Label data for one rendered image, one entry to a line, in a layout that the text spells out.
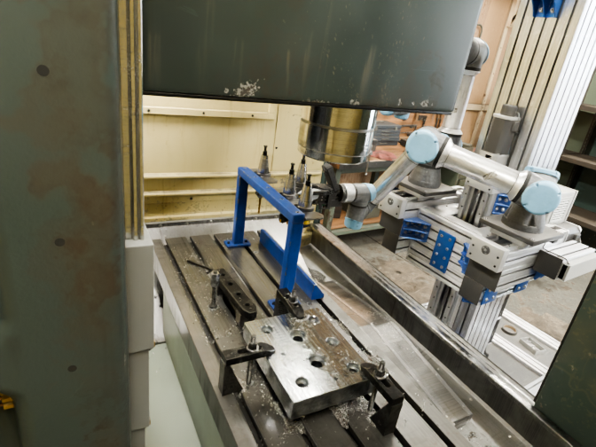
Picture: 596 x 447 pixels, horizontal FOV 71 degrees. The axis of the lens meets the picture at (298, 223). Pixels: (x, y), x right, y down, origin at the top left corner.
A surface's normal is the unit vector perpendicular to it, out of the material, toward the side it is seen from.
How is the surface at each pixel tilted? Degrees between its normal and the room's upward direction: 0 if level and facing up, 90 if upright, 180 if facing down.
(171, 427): 0
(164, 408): 0
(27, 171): 90
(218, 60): 90
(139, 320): 90
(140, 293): 90
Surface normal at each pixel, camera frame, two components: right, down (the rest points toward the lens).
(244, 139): 0.46, 0.40
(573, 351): -0.88, 0.07
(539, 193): -0.29, 0.37
